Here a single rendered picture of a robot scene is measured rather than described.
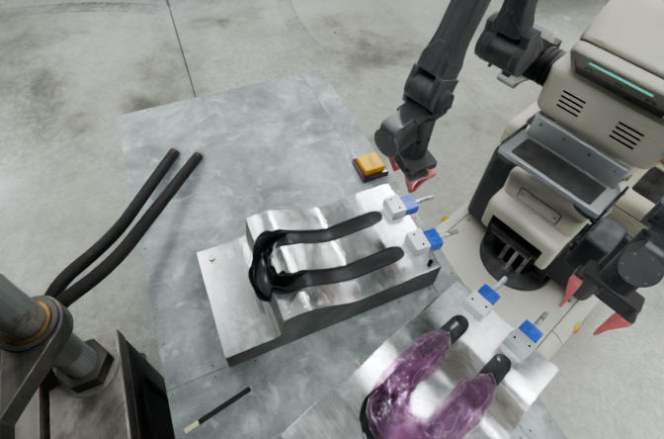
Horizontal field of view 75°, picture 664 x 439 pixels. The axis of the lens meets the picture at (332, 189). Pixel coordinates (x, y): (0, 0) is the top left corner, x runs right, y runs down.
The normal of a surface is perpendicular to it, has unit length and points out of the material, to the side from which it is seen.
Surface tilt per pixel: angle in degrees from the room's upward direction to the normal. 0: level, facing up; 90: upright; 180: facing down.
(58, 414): 0
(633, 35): 42
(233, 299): 0
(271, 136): 0
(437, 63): 66
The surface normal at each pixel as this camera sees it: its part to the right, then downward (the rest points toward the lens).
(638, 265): -0.66, 0.17
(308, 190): 0.04, -0.62
